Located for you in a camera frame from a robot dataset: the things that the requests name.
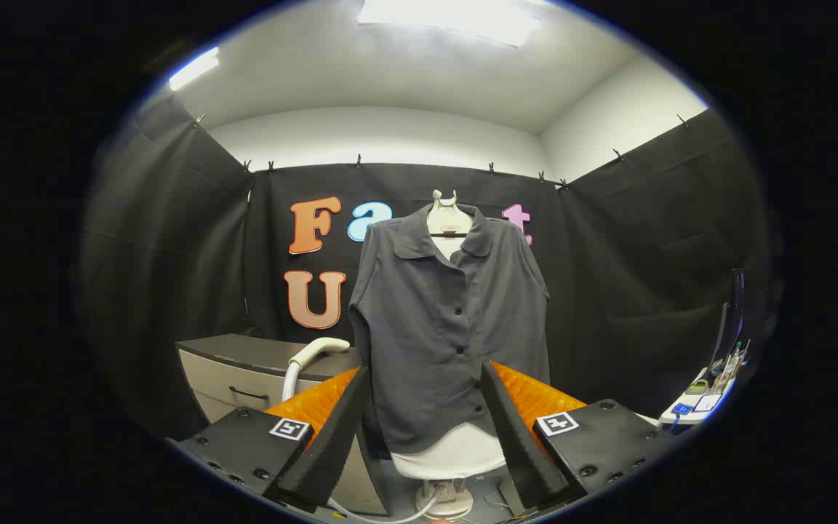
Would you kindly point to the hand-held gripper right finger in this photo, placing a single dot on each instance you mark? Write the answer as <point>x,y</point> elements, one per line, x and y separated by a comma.
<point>521,444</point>

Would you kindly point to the white side table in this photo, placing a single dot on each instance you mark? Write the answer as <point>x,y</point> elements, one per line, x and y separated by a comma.
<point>688,420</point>

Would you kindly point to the grey drawer cabinet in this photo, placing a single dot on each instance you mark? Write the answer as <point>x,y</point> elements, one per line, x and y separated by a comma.
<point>244,378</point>

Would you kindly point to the dark computer monitor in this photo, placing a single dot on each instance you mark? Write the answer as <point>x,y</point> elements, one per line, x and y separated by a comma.
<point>735,306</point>

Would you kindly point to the grey button shirt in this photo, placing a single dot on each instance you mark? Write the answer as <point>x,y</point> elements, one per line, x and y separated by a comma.
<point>433,327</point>

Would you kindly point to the black backdrop cloth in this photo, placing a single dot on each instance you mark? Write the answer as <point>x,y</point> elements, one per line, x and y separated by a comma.
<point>172,255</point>

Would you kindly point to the white torso form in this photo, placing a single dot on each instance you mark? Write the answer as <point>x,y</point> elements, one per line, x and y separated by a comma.
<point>455,451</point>

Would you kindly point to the green tape roll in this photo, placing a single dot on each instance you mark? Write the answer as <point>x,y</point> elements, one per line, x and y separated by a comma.
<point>697,387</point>

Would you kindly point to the white garment steamer head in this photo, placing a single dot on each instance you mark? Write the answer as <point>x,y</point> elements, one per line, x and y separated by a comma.
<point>317,348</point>

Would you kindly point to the small ceiling light panel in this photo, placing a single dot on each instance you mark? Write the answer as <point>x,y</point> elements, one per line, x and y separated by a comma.
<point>193,69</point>

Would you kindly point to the large ceiling light panel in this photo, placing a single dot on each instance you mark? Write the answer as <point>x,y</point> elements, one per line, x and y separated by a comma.
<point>448,18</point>

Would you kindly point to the white stand base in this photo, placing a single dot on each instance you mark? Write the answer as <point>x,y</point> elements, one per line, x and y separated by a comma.
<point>448,502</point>

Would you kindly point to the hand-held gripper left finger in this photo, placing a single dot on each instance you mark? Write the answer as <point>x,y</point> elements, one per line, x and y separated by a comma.
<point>332,451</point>

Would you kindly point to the row of black backdrop clips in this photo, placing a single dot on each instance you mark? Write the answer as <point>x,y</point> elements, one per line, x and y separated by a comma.
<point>358,160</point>

